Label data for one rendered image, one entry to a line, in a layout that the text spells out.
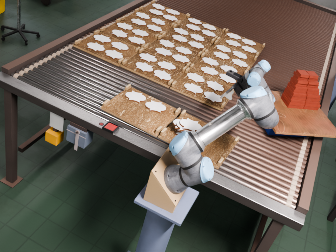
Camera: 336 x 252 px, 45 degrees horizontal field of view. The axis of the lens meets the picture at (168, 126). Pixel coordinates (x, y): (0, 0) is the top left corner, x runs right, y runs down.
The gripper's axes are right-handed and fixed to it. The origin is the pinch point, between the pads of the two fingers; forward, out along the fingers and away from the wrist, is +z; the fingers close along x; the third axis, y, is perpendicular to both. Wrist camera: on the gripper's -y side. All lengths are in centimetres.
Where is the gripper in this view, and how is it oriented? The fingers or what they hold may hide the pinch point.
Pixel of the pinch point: (224, 93)
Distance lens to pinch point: 260.8
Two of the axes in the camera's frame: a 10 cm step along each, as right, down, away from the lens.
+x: 5.4, -4.1, 7.4
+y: 6.3, 7.7, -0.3
